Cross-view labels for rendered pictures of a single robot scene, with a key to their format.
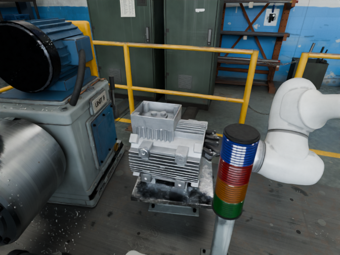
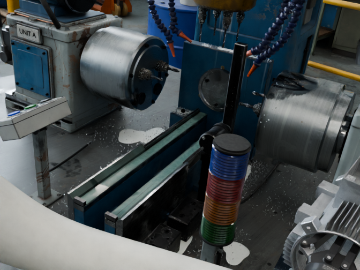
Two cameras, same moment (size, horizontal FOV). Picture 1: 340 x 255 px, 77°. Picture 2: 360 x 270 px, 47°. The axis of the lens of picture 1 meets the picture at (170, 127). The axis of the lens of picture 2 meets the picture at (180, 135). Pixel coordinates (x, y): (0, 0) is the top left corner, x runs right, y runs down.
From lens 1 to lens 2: 0.81 m
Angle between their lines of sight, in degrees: 91
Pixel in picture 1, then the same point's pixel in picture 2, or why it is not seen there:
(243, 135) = (224, 139)
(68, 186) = not seen: hidden behind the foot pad
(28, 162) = (296, 113)
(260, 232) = not seen: outside the picture
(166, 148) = (324, 205)
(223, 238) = not seen: hidden behind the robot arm
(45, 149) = (317, 121)
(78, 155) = (341, 164)
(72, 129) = (352, 134)
